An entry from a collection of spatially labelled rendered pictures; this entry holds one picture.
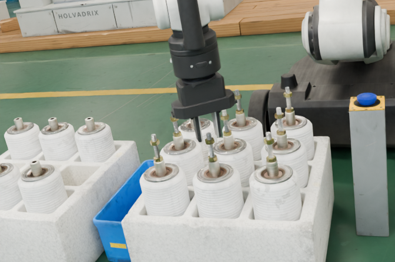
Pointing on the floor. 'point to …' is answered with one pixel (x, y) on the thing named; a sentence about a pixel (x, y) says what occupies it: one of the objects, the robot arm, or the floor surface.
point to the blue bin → (105, 219)
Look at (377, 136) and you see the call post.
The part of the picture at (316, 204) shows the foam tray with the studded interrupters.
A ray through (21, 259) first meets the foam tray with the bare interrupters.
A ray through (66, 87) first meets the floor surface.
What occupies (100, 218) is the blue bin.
